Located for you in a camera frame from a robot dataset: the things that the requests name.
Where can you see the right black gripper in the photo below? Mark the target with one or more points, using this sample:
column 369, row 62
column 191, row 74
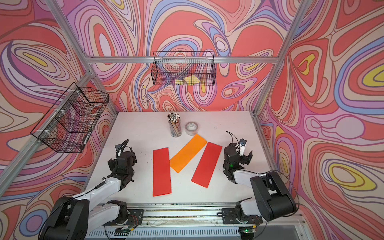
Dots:
column 247, row 159

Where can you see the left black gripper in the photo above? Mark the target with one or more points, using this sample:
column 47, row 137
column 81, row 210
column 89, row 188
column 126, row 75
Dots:
column 112, row 164

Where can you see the red paper sheet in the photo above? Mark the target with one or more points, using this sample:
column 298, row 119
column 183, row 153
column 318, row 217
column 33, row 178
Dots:
column 205, row 169
column 161, row 173

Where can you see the orange paper sheet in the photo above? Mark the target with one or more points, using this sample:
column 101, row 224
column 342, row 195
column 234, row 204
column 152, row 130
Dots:
column 187, row 153

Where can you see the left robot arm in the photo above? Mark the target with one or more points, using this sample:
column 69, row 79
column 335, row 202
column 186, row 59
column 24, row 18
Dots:
column 72, row 218

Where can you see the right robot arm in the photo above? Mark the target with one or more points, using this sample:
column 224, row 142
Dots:
column 271, row 199

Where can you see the clear tape roll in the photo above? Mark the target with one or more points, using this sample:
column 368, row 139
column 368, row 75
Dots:
column 191, row 128

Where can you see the pencil cup with pencils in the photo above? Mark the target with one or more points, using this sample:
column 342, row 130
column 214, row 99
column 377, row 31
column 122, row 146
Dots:
column 174, row 120

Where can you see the yellow sticky notes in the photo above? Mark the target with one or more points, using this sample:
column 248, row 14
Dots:
column 189, row 80

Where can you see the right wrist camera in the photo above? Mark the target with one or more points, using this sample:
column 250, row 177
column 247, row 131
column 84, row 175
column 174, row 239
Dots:
column 242, row 145

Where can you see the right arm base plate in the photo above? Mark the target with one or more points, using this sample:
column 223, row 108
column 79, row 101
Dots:
column 231, row 216

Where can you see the left wall wire basket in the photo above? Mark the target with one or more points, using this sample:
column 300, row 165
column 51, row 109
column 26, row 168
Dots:
column 68, row 124

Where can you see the wall wire basket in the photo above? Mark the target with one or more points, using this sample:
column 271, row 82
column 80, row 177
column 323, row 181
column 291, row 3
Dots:
column 68, row 124
column 171, row 65

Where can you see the back wall wire basket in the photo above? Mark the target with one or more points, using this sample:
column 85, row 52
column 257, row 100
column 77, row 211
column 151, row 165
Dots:
column 171, row 65

